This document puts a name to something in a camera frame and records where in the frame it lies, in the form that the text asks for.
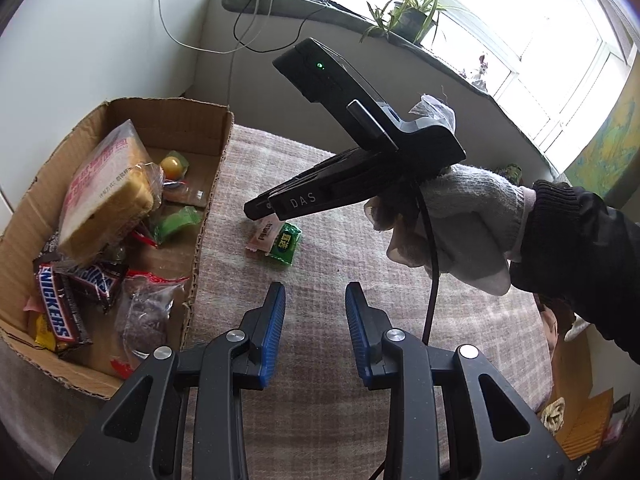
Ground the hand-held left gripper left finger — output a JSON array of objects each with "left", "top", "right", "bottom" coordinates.
[{"left": 52, "top": 282, "right": 287, "bottom": 480}]

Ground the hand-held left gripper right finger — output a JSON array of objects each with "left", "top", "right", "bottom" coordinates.
[{"left": 345, "top": 282, "right": 576, "bottom": 480}]

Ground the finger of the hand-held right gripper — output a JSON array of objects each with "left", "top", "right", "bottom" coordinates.
[{"left": 243, "top": 152, "right": 363, "bottom": 222}]

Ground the small pink snack packet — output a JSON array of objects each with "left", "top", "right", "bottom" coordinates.
[{"left": 246, "top": 220, "right": 278, "bottom": 256}]

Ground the small green snack packet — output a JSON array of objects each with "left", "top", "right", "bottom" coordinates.
[{"left": 265, "top": 222, "right": 303, "bottom": 267}]

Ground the green candy clear packet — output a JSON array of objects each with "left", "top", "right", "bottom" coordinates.
[{"left": 152, "top": 207, "right": 203, "bottom": 246}]

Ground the yellow jelly cup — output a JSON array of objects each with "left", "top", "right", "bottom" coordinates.
[{"left": 160, "top": 150, "right": 191, "bottom": 181}]

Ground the brown cardboard box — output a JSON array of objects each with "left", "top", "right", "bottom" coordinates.
[{"left": 0, "top": 97, "right": 235, "bottom": 401}]

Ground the sliced bread clear packet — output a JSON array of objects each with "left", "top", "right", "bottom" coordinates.
[{"left": 57, "top": 120, "right": 165, "bottom": 266}]

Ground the brown chocolate bar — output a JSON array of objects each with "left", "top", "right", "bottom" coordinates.
[
  {"left": 70, "top": 260, "right": 128, "bottom": 316},
  {"left": 32, "top": 260, "right": 93, "bottom": 356}
]

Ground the person's right forearm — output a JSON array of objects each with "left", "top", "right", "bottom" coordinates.
[{"left": 510, "top": 180, "right": 640, "bottom": 357}]

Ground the person's right hand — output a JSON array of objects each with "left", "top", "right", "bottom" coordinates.
[{"left": 364, "top": 94, "right": 533, "bottom": 297}]

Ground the grey-green window sill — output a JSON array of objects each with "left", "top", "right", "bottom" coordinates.
[{"left": 222, "top": 0, "right": 566, "bottom": 176}]

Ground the green potted plant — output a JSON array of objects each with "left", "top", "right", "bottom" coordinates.
[{"left": 360, "top": 0, "right": 451, "bottom": 46}]

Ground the clear red-edged snack packet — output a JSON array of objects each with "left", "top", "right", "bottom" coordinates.
[{"left": 115, "top": 270, "right": 193, "bottom": 361}]

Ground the small purple potted plant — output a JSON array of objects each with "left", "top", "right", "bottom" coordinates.
[{"left": 462, "top": 52, "right": 491, "bottom": 93}]

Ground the red snack packet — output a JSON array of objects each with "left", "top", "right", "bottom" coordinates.
[{"left": 107, "top": 357, "right": 137, "bottom": 381}]

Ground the window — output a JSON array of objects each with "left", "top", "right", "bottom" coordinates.
[{"left": 430, "top": 0, "right": 640, "bottom": 161}]

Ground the small yellow snack packet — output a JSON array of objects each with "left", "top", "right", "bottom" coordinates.
[{"left": 27, "top": 312, "right": 58, "bottom": 352}]

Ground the yellow green printed cloth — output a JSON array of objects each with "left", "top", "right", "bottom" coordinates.
[{"left": 565, "top": 95, "right": 640, "bottom": 211}]

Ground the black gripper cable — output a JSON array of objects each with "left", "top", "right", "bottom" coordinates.
[{"left": 412, "top": 180, "right": 443, "bottom": 346}]

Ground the white cable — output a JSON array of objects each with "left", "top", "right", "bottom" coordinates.
[{"left": 157, "top": 0, "right": 273, "bottom": 55}]

